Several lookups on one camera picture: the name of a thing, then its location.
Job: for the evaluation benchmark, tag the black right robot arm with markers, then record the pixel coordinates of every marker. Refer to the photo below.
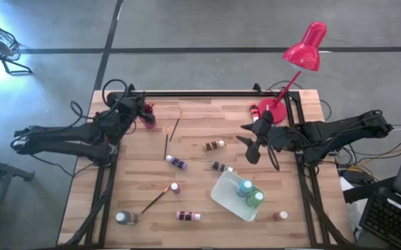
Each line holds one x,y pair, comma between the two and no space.
342,128

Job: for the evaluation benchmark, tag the turquoise paint bottle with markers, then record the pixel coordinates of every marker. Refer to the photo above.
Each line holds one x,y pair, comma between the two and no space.
245,187

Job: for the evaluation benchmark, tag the white paint bottle black label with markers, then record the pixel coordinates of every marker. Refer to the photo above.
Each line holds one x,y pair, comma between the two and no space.
221,166

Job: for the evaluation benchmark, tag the red white paint bottle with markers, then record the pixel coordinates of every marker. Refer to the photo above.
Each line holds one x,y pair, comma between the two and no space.
254,112

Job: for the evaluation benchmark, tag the large gray paint bottle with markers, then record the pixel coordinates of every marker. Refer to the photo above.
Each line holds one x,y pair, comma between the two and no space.
126,218

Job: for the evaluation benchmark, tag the brown paint bottle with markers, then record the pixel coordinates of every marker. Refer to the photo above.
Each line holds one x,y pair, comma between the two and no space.
281,215

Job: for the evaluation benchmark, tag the red plastic cup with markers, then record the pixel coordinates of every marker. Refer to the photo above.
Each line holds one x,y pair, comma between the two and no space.
149,125

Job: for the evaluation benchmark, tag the purple paint bottle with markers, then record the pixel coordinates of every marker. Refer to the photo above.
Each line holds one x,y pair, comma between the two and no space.
177,162

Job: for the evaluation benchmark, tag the black aluminium rig frame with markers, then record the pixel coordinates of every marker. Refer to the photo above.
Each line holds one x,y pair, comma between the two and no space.
204,93

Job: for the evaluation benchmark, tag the pink paint bottle black label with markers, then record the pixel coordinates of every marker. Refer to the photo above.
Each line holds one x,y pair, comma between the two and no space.
188,216

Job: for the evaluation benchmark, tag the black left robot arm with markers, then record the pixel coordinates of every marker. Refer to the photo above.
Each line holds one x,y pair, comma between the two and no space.
65,135

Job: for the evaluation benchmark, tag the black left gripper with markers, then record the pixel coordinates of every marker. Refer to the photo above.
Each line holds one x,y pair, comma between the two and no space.
131,104

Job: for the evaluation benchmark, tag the red desk lamp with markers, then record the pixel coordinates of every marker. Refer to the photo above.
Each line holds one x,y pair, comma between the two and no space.
304,52

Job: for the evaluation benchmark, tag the white plastic bin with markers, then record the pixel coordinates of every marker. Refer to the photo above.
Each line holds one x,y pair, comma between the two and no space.
226,194

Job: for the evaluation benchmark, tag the yellow paint bottle black label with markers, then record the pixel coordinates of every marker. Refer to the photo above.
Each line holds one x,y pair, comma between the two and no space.
214,146

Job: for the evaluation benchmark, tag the red paint bottle black label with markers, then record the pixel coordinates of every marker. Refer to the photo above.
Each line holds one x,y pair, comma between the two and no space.
175,188

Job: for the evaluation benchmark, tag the orange-bristle paintbrush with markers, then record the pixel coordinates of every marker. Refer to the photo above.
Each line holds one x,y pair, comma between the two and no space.
151,104
155,200

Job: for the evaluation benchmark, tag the green paint bottle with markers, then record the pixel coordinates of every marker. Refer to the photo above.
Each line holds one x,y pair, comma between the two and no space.
256,198

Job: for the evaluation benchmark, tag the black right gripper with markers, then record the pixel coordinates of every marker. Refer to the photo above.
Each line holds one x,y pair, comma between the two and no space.
264,128

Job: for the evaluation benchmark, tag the black keyboard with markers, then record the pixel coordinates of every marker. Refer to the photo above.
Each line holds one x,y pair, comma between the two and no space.
391,215

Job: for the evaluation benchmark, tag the black metal stand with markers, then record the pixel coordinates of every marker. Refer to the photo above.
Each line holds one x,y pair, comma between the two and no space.
6,170

